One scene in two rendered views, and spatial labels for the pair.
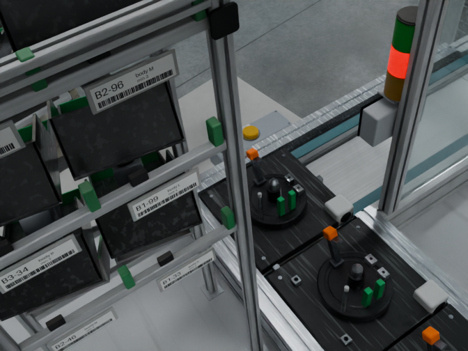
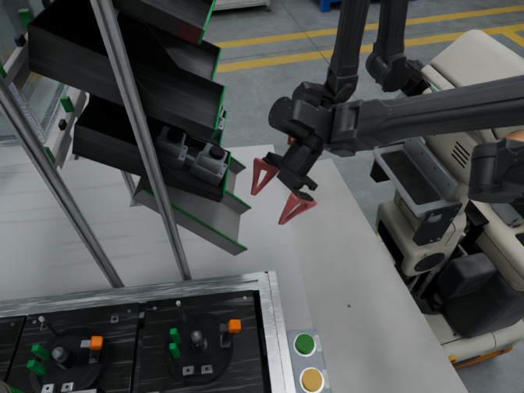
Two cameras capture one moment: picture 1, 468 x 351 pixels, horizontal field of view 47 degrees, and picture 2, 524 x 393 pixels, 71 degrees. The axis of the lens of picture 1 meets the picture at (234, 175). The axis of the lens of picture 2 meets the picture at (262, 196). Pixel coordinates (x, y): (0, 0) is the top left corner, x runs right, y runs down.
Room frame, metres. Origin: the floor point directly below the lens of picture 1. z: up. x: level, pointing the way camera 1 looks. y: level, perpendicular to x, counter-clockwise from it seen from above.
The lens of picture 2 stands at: (0.92, -0.28, 1.74)
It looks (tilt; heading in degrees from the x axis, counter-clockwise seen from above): 48 degrees down; 111
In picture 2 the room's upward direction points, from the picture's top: straight up
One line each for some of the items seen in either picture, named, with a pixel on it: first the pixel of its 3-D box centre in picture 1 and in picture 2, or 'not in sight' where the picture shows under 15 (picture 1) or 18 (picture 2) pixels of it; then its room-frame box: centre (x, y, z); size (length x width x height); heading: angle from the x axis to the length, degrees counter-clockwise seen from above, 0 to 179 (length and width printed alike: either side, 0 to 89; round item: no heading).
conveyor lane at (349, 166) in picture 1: (381, 165); not in sight; (0.83, -0.36, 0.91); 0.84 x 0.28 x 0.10; 118
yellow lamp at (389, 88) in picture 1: (400, 81); not in sight; (0.70, -0.30, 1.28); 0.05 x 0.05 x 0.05
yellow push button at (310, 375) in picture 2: (250, 133); (311, 380); (0.94, -0.05, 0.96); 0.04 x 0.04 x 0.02
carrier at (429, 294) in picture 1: (356, 276); (63, 357); (0.49, -0.20, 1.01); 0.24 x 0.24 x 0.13; 28
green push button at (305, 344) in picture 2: not in sight; (304, 344); (0.91, 0.01, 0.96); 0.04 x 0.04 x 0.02
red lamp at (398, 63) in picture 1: (404, 57); not in sight; (0.70, -0.30, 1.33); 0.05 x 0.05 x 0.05
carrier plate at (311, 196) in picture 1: (274, 205); (201, 350); (0.71, -0.08, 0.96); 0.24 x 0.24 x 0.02; 28
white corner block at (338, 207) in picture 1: (338, 210); not in sight; (0.67, -0.21, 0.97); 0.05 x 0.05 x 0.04; 28
